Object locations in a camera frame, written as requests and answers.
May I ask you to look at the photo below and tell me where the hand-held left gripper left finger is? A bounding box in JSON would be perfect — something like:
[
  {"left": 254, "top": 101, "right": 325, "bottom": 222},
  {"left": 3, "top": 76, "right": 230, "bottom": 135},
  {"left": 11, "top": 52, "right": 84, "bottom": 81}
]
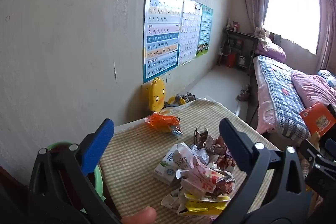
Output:
[{"left": 28, "top": 118, "right": 124, "bottom": 224}]

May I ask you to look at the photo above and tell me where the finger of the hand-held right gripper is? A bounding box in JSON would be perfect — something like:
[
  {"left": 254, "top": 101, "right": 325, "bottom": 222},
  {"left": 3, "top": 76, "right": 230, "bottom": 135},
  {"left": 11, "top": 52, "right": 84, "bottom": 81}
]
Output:
[
  {"left": 299, "top": 139, "right": 336, "bottom": 170},
  {"left": 326, "top": 104, "right": 336, "bottom": 125}
]

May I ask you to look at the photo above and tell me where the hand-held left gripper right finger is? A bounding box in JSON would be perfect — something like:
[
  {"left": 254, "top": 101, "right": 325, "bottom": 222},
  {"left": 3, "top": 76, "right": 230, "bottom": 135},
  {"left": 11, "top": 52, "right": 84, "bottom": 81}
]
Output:
[{"left": 219, "top": 118, "right": 313, "bottom": 224}]

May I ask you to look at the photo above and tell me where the orange printed carton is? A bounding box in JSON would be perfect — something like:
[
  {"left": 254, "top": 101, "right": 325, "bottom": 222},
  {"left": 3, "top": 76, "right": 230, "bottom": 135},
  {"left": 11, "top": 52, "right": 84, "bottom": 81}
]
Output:
[{"left": 299, "top": 102, "right": 336, "bottom": 135}]

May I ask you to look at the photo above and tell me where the torn brown cigarette pack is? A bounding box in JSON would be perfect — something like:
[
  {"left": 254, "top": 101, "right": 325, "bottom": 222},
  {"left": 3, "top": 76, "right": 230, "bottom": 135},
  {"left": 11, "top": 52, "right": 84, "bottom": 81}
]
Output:
[{"left": 194, "top": 126, "right": 209, "bottom": 148}]

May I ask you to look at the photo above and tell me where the green bin with red inside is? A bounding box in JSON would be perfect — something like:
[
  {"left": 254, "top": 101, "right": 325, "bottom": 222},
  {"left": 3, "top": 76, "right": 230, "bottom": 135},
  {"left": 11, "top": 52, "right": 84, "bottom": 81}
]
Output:
[{"left": 47, "top": 142, "right": 107, "bottom": 214}]

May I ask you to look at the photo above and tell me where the pink white carton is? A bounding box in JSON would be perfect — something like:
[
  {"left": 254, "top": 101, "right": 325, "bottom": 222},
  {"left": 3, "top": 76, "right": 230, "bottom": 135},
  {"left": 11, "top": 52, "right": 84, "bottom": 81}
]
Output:
[{"left": 181, "top": 165, "right": 226, "bottom": 195}]

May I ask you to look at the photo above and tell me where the yellow wrapper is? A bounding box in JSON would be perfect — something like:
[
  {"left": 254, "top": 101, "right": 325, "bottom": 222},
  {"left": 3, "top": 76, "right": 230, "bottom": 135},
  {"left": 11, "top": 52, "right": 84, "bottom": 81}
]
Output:
[{"left": 177, "top": 193, "right": 231, "bottom": 216}]

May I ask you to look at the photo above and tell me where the white blue milk carton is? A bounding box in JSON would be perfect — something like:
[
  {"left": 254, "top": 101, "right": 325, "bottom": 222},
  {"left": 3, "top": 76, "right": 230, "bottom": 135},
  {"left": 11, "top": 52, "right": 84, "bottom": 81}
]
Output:
[{"left": 154, "top": 144, "right": 184, "bottom": 185}]

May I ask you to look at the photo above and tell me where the person's left hand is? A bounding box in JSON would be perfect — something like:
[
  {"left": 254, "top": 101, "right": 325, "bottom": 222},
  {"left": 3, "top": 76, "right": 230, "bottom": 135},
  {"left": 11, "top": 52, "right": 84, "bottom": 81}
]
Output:
[{"left": 121, "top": 207, "right": 157, "bottom": 224}]

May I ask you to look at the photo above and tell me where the red white crumpled wrapper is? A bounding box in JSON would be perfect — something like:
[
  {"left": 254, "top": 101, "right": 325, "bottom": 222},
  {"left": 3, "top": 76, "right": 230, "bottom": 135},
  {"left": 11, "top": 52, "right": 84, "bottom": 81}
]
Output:
[{"left": 217, "top": 155, "right": 237, "bottom": 174}]

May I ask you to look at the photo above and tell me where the pink blanket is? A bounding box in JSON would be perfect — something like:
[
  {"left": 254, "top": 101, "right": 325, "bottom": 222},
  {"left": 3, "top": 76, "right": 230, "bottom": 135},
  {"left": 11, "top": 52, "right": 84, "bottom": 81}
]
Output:
[{"left": 291, "top": 70, "right": 336, "bottom": 109}]

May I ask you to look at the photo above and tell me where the yellow checked table mat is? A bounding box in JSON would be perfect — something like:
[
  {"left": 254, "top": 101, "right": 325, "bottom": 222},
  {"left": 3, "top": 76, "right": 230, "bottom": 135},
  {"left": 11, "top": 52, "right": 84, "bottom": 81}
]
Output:
[{"left": 99, "top": 98, "right": 281, "bottom": 224}]

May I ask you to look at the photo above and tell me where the blue patterned pillow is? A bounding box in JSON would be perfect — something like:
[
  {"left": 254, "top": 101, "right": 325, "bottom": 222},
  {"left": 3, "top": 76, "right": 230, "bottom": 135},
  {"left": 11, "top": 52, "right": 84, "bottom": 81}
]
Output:
[{"left": 318, "top": 70, "right": 336, "bottom": 88}]

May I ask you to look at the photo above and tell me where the bed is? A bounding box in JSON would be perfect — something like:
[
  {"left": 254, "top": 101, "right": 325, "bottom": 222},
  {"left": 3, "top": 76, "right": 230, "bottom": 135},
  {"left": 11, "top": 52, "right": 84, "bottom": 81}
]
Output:
[{"left": 249, "top": 55, "right": 336, "bottom": 144}]

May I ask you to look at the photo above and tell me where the silver crumpled wrapper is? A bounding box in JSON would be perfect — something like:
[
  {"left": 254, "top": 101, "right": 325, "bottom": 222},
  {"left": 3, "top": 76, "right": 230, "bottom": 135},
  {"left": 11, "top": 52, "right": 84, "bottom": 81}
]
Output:
[{"left": 189, "top": 144, "right": 210, "bottom": 164}]

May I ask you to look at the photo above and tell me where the pair of shoes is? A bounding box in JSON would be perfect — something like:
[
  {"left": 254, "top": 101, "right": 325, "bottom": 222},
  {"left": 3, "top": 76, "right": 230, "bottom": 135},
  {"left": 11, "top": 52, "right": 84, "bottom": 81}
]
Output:
[{"left": 236, "top": 84, "right": 251, "bottom": 102}]

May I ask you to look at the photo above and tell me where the white lettered snack carton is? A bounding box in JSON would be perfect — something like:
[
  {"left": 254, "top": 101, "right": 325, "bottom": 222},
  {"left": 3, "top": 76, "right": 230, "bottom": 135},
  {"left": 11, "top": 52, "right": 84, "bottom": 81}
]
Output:
[{"left": 173, "top": 147, "right": 200, "bottom": 172}]

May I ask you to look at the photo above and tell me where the orange snack wrapper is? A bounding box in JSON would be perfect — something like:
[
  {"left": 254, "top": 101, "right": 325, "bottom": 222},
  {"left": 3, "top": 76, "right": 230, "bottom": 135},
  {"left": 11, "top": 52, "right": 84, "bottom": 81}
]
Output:
[{"left": 144, "top": 112, "right": 181, "bottom": 132}]

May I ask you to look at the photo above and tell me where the grey plush toy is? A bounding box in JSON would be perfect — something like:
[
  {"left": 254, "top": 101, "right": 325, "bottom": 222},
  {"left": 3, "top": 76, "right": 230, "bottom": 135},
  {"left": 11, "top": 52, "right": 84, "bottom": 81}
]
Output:
[{"left": 175, "top": 92, "right": 196, "bottom": 104}]

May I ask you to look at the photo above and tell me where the purple pillow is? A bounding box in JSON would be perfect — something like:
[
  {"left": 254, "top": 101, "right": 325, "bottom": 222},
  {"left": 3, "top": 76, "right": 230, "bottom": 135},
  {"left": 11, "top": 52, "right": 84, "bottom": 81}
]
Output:
[{"left": 256, "top": 43, "right": 286, "bottom": 62}]

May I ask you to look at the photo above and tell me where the small red bin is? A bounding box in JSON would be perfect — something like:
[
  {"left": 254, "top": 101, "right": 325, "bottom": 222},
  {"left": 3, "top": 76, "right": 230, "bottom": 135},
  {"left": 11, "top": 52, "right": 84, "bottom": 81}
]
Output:
[{"left": 225, "top": 53, "right": 237, "bottom": 68}]

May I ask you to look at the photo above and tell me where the dark wooden furniture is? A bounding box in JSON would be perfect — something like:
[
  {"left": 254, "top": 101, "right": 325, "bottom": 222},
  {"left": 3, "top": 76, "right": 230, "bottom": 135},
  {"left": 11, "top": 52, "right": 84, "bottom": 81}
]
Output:
[{"left": 0, "top": 165, "right": 30, "bottom": 224}]

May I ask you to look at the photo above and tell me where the bundle of clothes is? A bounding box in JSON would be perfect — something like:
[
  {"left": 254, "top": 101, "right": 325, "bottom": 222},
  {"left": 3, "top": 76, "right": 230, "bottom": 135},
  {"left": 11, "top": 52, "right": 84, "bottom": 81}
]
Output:
[{"left": 256, "top": 27, "right": 273, "bottom": 44}]

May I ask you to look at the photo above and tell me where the window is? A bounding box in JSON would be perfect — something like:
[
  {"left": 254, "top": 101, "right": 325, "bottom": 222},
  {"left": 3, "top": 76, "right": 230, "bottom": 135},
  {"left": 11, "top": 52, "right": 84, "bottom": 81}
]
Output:
[{"left": 262, "top": 0, "right": 321, "bottom": 54}]

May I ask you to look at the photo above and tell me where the dark side table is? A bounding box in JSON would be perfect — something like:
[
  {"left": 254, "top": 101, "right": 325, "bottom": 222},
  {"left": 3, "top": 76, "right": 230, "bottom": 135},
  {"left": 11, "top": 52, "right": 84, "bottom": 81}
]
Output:
[{"left": 218, "top": 27, "right": 260, "bottom": 73}]

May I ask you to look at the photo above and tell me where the green chart wall poster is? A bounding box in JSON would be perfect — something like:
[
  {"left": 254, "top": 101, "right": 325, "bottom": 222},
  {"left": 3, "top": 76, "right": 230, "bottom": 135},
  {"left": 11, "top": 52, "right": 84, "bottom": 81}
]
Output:
[{"left": 196, "top": 5, "right": 214, "bottom": 58}]

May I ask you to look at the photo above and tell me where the white chart wall poster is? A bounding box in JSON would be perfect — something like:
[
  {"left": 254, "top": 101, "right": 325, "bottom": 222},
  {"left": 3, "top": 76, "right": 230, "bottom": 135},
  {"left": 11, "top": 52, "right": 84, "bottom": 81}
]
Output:
[{"left": 177, "top": 0, "right": 202, "bottom": 67}]

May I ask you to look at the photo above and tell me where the large blue alphabet wall poster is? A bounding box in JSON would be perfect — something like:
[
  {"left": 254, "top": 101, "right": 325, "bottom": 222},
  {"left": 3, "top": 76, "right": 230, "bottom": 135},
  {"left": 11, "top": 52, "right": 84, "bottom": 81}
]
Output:
[{"left": 143, "top": 0, "right": 184, "bottom": 83}]

